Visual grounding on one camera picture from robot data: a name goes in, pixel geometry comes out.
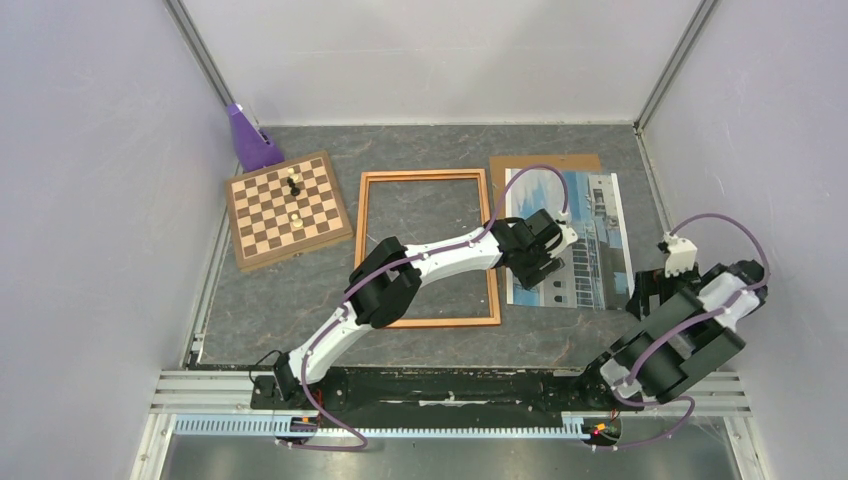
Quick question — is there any building and sky photo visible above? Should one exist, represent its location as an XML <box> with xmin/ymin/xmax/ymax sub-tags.
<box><xmin>504</xmin><ymin>169</ymin><xmax>634</xmax><ymax>310</ymax></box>

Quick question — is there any wooden picture frame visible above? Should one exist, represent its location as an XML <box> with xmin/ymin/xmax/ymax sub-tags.
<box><xmin>354</xmin><ymin>168</ymin><xmax>502</xmax><ymax>329</ymax></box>

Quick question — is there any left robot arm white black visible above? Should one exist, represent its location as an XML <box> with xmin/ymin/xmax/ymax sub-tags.
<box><xmin>273</xmin><ymin>209</ymin><xmax>578</xmax><ymax>408</ymax></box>

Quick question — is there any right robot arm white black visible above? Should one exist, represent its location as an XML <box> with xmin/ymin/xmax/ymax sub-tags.
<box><xmin>577</xmin><ymin>260</ymin><xmax>768</xmax><ymax>409</ymax></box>

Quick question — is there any brown cardboard backing board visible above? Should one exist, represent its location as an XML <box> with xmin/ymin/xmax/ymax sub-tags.
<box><xmin>489</xmin><ymin>154</ymin><xmax>602</xmax><ymax>200</ymax></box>

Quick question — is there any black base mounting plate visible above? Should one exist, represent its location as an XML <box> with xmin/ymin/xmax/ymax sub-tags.
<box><xmin>250</xmin><ymin>366</ymin><xmax>629</xmax><ymax>431</ymax></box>

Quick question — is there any wooden chessboard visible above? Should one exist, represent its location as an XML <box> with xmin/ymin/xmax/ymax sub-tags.
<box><xmin>225</xmin><ymin>151</ymin><xmax>354</xmax><ymax>272</ymax></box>

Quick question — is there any black chess piece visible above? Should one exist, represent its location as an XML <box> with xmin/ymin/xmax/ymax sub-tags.
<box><xmin>287</xmin><ymin>177</ymin><xmax>301</xmax><ymax>198</ymax></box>

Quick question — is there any white chess piece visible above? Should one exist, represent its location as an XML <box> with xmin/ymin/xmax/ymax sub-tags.
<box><xmin>287</xmin><ymin>168</ymin><xmax>300</xmax><ymax>186</ymax></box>

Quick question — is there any purple plastic cone object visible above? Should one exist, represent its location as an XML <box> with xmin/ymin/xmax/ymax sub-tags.
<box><xmin>227</xmin><ymin>103</ymin><xmax>285</xmax><ymax>173</ymax></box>

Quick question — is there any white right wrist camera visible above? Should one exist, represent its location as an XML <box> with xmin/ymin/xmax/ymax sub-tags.
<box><xmin>658</xmin><ymin>232</ymin><xmax>698</xmax><ymax>278</ymax></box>

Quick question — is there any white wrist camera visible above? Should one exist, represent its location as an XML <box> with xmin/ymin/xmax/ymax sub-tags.
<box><xmin>658</xmin><ymin>232</ymin><xmax>698</xmax><ymax>278</ymax></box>
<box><xmin>551</xmin><ymin>212</ymin><xmax>579</xmax><ymax>257</ymax></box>

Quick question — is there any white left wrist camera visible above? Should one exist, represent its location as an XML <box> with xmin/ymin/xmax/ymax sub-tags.
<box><xmin>551</xmin><ymin>212</ymin><xmax>579</xmax><ymax>257</ymax></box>

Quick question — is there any aluminium rail frame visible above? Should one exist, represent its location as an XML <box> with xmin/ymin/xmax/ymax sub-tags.
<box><xmin>130</xmin><ymin>370</ymin><xmax>770</xmax><ymax>479</ymax></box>

